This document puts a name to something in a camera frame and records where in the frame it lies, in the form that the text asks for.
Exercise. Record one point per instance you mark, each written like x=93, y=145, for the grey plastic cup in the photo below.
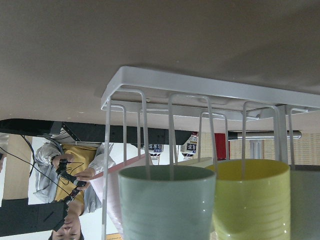
x=305, y=202

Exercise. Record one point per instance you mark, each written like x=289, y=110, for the seated person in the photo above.
x=86, y=161

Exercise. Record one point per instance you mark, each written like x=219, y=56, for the white wire cup rack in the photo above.
x=150, y=90

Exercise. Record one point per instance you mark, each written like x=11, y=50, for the pink plastic cup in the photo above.
x=113, y=195

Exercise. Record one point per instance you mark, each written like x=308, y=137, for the yellow plastic cup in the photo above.
x=255, y=205

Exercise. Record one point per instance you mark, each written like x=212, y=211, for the green plastic cup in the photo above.
x=163, y=202

